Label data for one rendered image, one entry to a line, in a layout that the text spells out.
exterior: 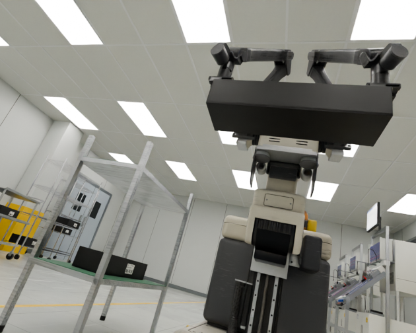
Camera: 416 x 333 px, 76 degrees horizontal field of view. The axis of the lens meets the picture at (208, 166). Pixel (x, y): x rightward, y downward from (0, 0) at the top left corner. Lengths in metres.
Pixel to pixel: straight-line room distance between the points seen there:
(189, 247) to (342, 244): 4.67
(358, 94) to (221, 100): 0.43
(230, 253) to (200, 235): 7.86
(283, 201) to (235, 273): 0.44
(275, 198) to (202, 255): 8.01
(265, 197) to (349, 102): 0.51
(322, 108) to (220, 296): 0.96
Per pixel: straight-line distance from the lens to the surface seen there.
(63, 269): 1.59
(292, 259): 1.32
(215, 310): 1.42
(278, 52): 1.47
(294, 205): 1.20
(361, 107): 0.94
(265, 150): 1.19
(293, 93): 0.95
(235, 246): 1.42
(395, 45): 1.13
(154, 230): 9.87
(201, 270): 9.09
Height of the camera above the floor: 0.46
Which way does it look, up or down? 22 degrees up
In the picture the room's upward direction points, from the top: 16 degrees clockwise
